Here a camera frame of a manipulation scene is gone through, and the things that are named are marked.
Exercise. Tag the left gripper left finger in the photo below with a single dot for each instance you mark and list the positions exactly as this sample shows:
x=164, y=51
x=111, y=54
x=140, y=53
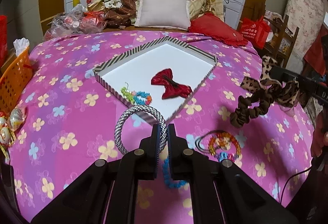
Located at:
x=105, y=192

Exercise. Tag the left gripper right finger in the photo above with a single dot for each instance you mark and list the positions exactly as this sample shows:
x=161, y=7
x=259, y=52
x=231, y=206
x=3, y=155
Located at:
x=220, y=191

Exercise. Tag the leopard print hair bow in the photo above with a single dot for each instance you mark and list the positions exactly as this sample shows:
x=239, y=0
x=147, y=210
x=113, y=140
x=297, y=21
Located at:
x=290, y=93

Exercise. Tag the brown fabric scrunchie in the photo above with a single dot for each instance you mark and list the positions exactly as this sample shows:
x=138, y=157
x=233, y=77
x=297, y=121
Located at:
x=255, y=105

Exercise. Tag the wooden chair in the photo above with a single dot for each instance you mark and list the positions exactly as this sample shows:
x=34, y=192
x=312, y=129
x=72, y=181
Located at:
x=282, y=42

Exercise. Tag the red shopping bag right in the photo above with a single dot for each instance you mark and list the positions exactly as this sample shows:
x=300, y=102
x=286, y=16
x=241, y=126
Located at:
x=255, y=32

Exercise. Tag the painted egg ornaments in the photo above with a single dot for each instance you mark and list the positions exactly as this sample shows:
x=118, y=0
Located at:
x=10, y=123

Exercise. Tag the striped white tray box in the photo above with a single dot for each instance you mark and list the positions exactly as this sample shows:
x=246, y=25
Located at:
x=128, y=75

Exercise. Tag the red ruffled cushion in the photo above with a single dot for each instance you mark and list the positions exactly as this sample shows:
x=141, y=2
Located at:
x=212, y=26

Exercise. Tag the red satin hair bow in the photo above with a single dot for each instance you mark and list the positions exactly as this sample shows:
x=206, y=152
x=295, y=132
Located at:
x=172, y=89

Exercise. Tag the orange plastic basket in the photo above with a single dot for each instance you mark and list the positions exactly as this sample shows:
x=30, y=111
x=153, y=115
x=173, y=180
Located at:
x=14, y=80

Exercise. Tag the clear plastic bag pile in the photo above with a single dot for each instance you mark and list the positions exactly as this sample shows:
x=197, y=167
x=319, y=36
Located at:
x=76, y=21

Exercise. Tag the white small pillow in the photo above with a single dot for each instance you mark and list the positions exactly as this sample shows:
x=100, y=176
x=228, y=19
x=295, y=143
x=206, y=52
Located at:
x=166, y=14

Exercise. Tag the red paper bag left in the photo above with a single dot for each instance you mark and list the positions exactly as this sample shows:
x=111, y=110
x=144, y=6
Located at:
x=3, y=39

